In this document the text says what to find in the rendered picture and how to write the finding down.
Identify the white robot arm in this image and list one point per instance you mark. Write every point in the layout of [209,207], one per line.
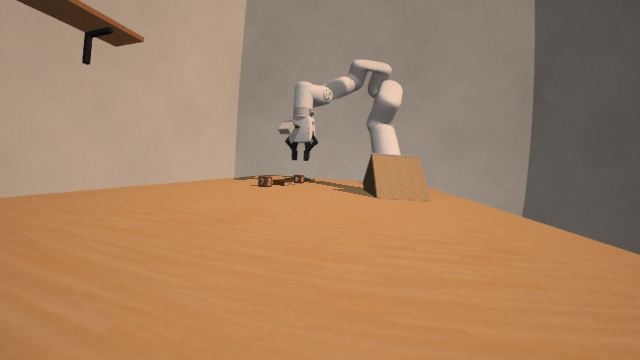
[385,106]

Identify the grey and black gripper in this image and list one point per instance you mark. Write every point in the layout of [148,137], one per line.
[305,134]

